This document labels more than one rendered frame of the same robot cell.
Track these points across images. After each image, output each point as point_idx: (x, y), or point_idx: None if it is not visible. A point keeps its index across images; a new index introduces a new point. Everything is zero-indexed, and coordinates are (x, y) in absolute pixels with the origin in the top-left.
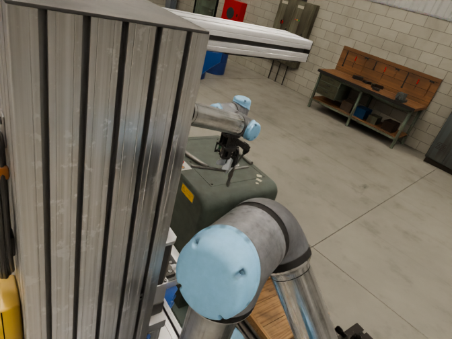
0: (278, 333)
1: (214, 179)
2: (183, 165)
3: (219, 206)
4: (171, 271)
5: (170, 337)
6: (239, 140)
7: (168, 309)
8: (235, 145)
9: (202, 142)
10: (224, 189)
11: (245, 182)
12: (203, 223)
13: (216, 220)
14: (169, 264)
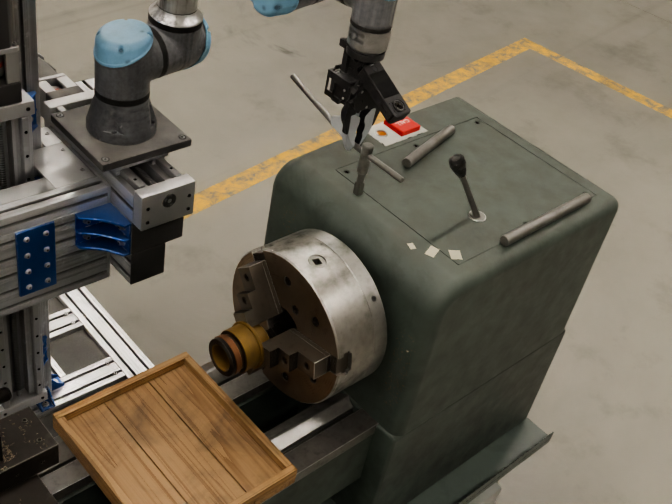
0: (94, 434)
1: (367, 175)
2: (391, 135)
3: (296, 200)
4: (105, 161)
5: (9, 201)
6: (364, 71)
7: (62, 198)
8: (357, 81)
9: (535, 166)
10: (339, 188)
11: (397, 224)
12: (269, 215)
13: (291, 233)
14: (121, 158)
